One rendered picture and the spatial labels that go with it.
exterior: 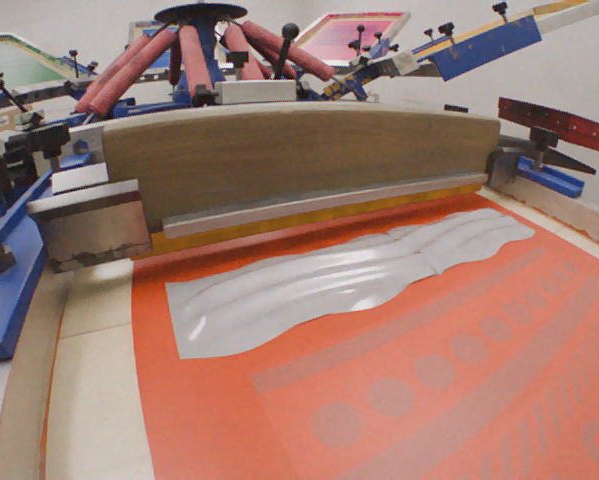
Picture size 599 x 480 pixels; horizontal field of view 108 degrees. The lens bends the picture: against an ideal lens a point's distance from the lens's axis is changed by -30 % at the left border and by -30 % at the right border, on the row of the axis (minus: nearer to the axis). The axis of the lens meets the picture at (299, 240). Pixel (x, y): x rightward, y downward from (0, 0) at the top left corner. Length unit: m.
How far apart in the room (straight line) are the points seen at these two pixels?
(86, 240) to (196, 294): 0.08
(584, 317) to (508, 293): 0.07
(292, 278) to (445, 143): 0.21
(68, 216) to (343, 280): 0.18
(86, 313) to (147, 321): 0.05
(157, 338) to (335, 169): 0.17
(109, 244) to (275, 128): 0.13
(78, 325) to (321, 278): 0.16
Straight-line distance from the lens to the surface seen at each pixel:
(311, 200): 0.23
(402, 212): 0.33
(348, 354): 0.17
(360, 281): 0.21
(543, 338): 0.22
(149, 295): 0.21
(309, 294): 0.19
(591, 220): 0.44
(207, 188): 0.21
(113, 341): 0.19
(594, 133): 1.15
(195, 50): 0.79
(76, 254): 0.22
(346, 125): 0.24
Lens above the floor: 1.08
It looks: 29 degrees down
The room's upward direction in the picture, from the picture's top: 1 degrees clockwise
